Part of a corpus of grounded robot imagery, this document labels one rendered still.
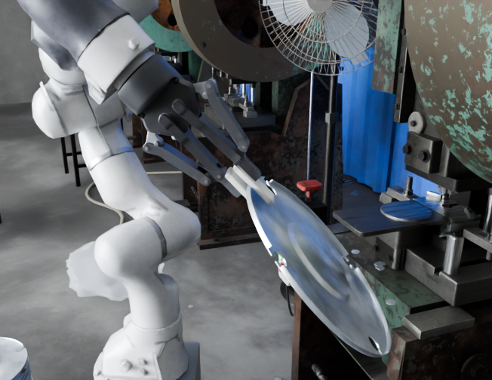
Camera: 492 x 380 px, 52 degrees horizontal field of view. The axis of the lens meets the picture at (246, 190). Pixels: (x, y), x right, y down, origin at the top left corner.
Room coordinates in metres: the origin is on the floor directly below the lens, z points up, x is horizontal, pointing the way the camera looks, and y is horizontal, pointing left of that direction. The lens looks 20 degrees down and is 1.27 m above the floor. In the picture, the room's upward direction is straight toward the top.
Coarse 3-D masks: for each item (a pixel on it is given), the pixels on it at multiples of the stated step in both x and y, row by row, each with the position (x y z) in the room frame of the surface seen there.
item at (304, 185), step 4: (308, 180) 1.47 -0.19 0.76; (312, 180) 1.47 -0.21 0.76; (316, 180) 1.47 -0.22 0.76; (300, 184) 1.44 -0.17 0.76; (304, 184) 1.44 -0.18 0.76; (308, 184) 1.44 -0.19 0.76; (312, 184) 1.43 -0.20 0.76; (316, 184) 1.44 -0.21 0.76; (320, 184) 1.44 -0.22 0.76; (300, 188) 1.43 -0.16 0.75; (304, 188) 1.41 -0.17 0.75; (308, 188) 1.41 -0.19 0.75; (312, 188) 1.42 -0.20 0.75; (316, 188) 1.42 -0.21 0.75; (320, 188) 1.43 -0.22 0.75; (308, 192) 1.44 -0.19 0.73; (308, 196) 1.44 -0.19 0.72
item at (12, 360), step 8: (0, 344) 1.38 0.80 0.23; (8, 344) 1.38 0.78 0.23; (16, 344) 1.38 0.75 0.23; (0, 352) 1.33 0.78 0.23; (8, 352) 1.33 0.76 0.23; (16, 352) 1.33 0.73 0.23; (24, 352) 1.33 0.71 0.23; (0, 360) 1.29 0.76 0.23; (8, 360) 1.29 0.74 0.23; (16, 360) 1.29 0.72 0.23; (24, 360) 1.29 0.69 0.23; (0, 368) 1.26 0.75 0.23; (8, 368) 1.26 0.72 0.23; (16, 368) 1.26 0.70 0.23; (0, 376) 1.22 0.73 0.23; (8, 376) 1.22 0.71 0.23; (16, 376) 1.22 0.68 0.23
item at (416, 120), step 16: (416, 96) 1.25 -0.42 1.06; (416, 112) 1.23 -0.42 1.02; (416, 128) 1.22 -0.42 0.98; (432, 128) 1.18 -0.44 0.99; (416, 144) 1.18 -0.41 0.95; (432, 144) 1.13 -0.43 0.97; (416, 160) 1.18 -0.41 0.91; (432, 160) 1.13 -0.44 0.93; (448, 160) 1.12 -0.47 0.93; (448, 176) 1.12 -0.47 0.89
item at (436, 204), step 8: (416, 200) 1.25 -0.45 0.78; (424, 200) 1.25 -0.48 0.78; (432, 200) 1.25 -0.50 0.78; (440, 200) 1.25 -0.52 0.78; (448, 200) 1.25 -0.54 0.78; (432, 208) 1.20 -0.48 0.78; (440, 208) 1.20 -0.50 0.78; (448, 208) 1.20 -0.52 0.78; (456, 208) 1.20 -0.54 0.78; (464, 208) 1.20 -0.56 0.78; (448, 216) 1.14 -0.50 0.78; (456, 216) 1.14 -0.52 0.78; (464, 216) 1.14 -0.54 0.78; (480, 216) 1.16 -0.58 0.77; (448, 224) 1.13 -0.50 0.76; (456, 224) 1.13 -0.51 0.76; (464, 224) 1.14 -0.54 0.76; (472, 224) 1.15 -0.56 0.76
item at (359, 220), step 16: (352, 208) 1.20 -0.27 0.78; (368, 208) 1.20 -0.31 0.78; (384, 208) 1.18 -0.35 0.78; (400, 208) 1.18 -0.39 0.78; (416, 208) 1.18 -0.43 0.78; (352, 224) 1.10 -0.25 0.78; (368, 224) 1.10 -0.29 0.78; (384, 224) 1.10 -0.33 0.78; (400, 224) 1.10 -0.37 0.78; (416, 224) 1.10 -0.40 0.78; (432, 224) 1.11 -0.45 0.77; (384, 240) 1.16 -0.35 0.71; (400, 240) 1.11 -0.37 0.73; (416, 240) 1.12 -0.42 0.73; (384, 256) 1.15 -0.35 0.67; (400, 256) 1.11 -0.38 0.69
